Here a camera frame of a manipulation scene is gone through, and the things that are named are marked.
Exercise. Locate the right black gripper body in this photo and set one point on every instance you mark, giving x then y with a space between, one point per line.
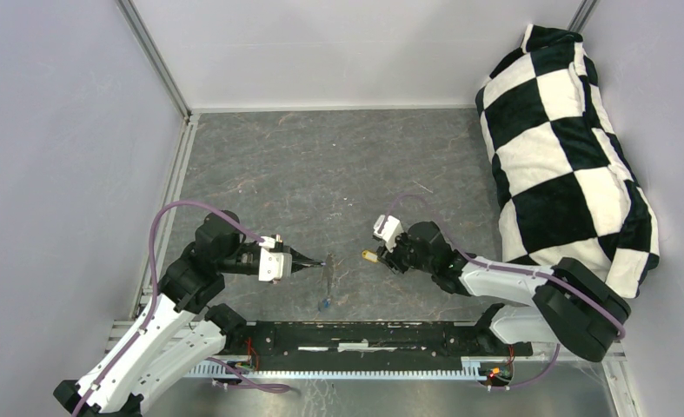
403 255

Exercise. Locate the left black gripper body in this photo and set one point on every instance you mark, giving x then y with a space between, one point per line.
287 248

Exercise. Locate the yellow capped key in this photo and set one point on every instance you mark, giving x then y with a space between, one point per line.
369 256

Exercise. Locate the metal keyring plate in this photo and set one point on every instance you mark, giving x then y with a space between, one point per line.
328 272

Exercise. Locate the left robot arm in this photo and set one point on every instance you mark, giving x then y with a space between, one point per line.
178 329

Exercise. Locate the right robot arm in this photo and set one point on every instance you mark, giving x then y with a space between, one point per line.
565 304

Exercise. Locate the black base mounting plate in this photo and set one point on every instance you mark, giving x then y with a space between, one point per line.
367 345

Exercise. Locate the black white checkered blanket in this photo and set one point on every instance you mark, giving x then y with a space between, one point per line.
563 183

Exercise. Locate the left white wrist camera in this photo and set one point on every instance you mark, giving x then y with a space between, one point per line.
274 262

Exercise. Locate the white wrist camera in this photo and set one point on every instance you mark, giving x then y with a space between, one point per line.
386 229
274 262

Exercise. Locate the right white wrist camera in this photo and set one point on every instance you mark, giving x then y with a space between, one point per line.
386 229

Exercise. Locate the white slotted cable duct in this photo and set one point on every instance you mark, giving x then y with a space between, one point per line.
467 371

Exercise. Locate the red wired circuit board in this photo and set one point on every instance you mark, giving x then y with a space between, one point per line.
499 376

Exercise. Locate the aluminium frame rail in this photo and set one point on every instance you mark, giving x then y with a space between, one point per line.
148 45

